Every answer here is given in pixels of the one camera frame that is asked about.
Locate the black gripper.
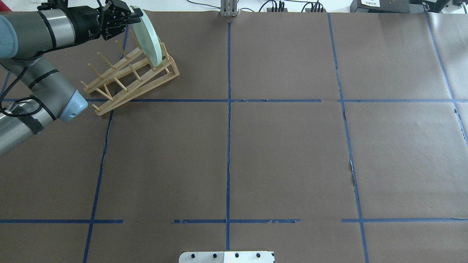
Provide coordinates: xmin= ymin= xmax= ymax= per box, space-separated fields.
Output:
xmin=68 ymin=1 xmax=143 ymax=41

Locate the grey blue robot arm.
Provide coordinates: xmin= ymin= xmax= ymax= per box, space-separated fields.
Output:
xmin=0 ymin=0 xmax=143 ymax=156

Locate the wooden plate rack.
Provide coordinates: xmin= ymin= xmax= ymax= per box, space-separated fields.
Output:
xmin=80 ymin=31 xmax=180 ymax=115

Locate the black power strip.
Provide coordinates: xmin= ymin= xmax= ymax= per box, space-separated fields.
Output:
xmin=261 ymin=0 xmax=326 ymax=13

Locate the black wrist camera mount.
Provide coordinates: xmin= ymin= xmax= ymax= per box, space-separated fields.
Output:
xmin=37 ymin=0 xmax=69 ymax=11

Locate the aluminium frame post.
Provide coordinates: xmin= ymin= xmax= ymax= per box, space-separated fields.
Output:
xmin=220 ymin=0 xmax=238 ymax=17

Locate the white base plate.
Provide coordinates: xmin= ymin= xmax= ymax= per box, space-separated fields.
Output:
xmin=178 ymin=250 xmax=275 ymax=263

